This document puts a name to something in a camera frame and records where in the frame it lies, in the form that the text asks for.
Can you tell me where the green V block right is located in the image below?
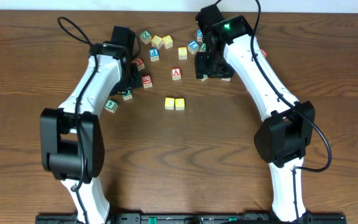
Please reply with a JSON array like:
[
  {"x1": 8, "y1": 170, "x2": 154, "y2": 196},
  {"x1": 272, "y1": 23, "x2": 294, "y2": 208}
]
[{"x1": 201, "y1": 75, "x2": 208, "y2": 82}]

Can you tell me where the yellow O block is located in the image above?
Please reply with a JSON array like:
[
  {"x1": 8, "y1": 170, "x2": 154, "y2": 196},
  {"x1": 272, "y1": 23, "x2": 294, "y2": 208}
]
[{"x1": 175, "y1": 98, "x2": 185, "y2": 110}]

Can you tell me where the yellow S block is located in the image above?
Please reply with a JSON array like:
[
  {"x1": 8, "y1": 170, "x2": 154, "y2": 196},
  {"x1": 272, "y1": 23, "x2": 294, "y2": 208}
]
[{"x1": 178, "y1": 47, "x2": 188, "y2": 60}]

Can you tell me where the blue D block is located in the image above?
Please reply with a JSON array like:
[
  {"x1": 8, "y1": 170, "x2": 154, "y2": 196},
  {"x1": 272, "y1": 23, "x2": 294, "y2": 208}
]
[{"x1": 196, "y1": 29, "x2": 203, "y2": 42}]

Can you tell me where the red M block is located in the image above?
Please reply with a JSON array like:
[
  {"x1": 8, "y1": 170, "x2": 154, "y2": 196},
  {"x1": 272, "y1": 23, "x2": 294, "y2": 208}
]
[{"x1": 260, "y1": 49, "x2": 267, "y2": 58}]

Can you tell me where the red A block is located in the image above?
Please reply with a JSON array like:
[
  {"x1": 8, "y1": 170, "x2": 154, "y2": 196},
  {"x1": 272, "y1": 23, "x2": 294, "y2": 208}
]
[{"x1": 171, "y1": 67, "x2": 181, "y2": 80}]

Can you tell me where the green 4 block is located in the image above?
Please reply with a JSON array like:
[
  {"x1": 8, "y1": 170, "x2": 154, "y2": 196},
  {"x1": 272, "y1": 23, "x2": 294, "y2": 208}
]
[{"x1": 104, "y1": 100, "x2": 118, "y2": 113}]

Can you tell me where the green B block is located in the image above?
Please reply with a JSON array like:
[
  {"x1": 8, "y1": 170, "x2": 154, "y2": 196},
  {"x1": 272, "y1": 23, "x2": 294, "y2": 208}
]
[{"x1": 200, "y1": 43, "x2": 206, "y2": 52}]

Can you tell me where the blue L block upper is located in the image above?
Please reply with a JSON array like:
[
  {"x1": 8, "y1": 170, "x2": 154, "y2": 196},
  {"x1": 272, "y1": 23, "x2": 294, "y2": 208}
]
[{"x1": 187, "y1": 40, "x2": 200, "y2": 55}]

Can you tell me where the yellow block beside Z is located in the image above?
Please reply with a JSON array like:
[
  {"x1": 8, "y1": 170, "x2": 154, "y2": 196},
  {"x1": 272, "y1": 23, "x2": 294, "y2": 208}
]
[{"x1": 151, "y1": 35, "x2": 163, "y2": 49}]

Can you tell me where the red E block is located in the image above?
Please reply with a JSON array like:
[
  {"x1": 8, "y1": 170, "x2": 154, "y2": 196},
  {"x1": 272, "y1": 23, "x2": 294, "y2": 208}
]
[{"x1": 142, "y1": 75, "x2": 153, "y2": 88}]

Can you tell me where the green Z block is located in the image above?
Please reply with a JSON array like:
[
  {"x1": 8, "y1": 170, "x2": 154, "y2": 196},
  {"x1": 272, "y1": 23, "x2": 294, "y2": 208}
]
[{"x1": 139, "y1": 30, "x2": 152, "y2": 45}]

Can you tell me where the blue P block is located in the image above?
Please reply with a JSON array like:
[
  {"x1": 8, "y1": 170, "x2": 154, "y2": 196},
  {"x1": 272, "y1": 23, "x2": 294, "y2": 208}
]
[{"x1": 149, "y1": 48, "x2": 159, "y2": 62}]

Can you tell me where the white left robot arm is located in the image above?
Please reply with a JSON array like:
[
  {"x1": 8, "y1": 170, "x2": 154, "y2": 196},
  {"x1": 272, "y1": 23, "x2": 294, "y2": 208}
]
[{"x1": 35, "y1": 26, "x2": 142, "y2": 223}]

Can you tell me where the yellow C block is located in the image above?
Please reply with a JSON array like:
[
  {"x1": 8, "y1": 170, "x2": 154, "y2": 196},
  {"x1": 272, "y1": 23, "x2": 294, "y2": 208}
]
[{"x1": 165, "y1": 97, "x2": 175, "y2": 110}]

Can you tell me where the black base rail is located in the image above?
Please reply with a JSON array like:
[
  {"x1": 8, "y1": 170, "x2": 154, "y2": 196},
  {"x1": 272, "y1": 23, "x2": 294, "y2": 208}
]
[{"x1": 35, "y1": 211, "x2": 347, "y2": 224}]

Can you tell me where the yellow U block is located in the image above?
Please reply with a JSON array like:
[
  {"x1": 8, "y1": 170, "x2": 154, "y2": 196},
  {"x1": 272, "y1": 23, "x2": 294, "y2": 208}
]
[{"x1": 162, "y1": 35, "x2": 173, "y2": 49}]

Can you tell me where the green R block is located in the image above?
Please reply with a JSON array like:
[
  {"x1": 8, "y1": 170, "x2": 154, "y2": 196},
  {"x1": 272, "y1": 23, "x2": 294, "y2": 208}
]
[{"x1": 122, "y1": 90, "x2": 133, "y2": 101}]

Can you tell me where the red U block left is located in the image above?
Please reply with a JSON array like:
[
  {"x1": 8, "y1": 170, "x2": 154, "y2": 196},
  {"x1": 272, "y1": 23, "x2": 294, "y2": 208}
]
[{"x1": 132, "y1": 58, "x2": 145, "y2": 71}]

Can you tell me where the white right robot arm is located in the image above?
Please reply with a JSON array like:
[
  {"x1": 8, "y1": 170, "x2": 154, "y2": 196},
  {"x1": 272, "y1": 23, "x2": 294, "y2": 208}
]
[{"x1": 195, "y1": 4, "x2": 315, "y2": 222}]

